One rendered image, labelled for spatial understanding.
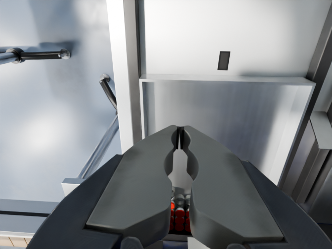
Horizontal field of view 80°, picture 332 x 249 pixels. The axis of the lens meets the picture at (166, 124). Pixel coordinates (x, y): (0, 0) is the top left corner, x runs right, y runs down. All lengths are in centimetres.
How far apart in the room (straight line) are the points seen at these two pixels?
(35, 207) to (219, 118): 53
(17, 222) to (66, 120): 100
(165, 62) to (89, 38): 101
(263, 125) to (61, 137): 146
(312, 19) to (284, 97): 12
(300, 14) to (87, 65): 116
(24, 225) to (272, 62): 64
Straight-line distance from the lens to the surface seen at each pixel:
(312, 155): 47
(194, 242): 40
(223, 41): 34
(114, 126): 105
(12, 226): 65
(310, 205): 53
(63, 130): 162
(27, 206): 68
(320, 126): 42
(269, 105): 39
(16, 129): 182
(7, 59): 133
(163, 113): 36
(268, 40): 36
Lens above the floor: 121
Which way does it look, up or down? 62 degrees down
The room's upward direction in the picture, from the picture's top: 173 degrees counter-clockwise
